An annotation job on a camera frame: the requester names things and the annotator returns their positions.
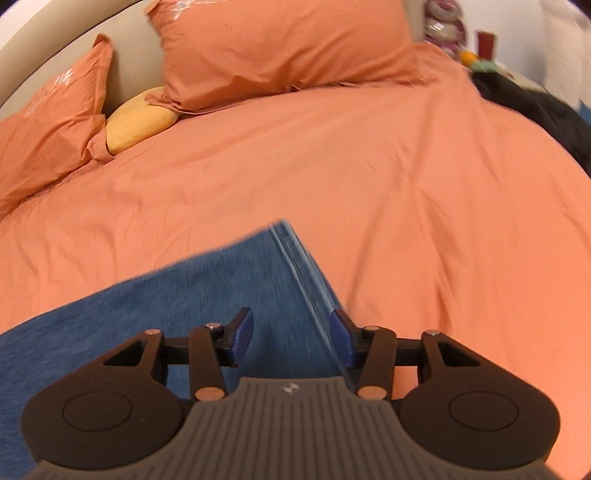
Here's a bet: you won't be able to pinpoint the orange duvet cover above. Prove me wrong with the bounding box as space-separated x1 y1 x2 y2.
0 41 591 480

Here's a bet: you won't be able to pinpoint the red cup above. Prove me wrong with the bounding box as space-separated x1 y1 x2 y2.
477 30 498 60

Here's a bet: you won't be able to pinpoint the beige upholstered headboard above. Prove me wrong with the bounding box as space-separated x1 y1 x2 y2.
0 0 168 121

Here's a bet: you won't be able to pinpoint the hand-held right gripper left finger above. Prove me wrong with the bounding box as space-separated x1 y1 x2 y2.
102 307 254 403

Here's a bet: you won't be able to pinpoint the blue denim pants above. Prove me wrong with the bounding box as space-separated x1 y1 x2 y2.
0 220 362 480

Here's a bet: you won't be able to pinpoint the black cloth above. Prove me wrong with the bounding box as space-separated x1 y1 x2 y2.
471 71 591 178

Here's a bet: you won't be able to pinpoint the yellow pillow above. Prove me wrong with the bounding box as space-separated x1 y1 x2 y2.
105 85 180 156

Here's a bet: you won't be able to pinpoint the orange pillow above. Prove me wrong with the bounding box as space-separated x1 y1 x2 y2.
145 0 435 114
0 34 116 217

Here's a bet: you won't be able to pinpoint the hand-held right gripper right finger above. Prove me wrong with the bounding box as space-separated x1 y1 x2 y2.
329 308 484 402

